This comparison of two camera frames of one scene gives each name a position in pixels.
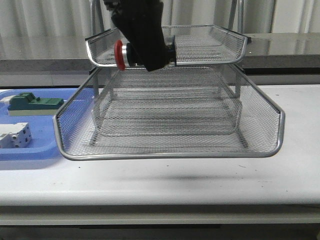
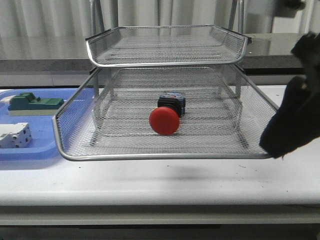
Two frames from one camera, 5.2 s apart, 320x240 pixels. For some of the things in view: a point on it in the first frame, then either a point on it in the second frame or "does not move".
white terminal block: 16,135 does not move
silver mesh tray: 212,112 does not move
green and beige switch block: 25,104 does not move
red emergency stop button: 126,55 to 165,119
